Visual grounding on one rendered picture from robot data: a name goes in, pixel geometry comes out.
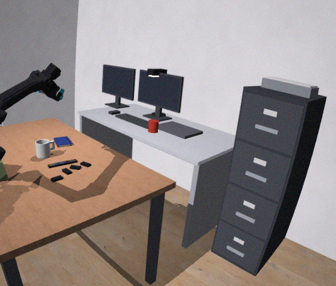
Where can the grey metal mug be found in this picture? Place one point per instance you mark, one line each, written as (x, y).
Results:
(43, 148)

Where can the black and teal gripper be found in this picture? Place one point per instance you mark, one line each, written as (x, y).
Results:
(52, 94)

